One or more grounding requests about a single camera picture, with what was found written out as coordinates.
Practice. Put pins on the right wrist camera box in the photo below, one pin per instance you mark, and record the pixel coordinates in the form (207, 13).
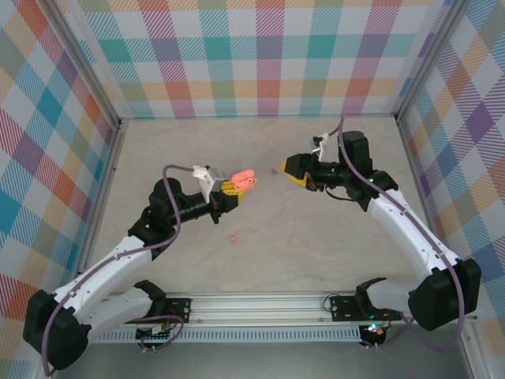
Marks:
(321, 147)

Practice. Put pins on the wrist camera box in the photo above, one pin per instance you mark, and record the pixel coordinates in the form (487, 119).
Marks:
(321, 147)
(215, 177)

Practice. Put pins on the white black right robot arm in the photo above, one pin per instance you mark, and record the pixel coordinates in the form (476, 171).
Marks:
(410, 233)

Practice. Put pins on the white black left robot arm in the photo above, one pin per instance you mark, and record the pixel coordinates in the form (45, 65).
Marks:
(98, 272)

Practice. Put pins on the aluminium frame floor rail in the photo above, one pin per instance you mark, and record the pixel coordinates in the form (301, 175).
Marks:
(103, 185)
(412, 158)

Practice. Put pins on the aluminium base extrusion rail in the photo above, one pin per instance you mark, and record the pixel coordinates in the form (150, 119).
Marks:
(256, 310)

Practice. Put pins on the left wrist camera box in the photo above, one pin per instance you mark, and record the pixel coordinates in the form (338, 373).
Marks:
(215, 177)

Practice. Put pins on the aluminium frame post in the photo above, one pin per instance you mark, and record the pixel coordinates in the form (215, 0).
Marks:
(431, 59)
(93, 67)

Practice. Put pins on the small green circuit board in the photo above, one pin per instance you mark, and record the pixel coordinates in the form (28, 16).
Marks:
(375, 331)
(154, 333)

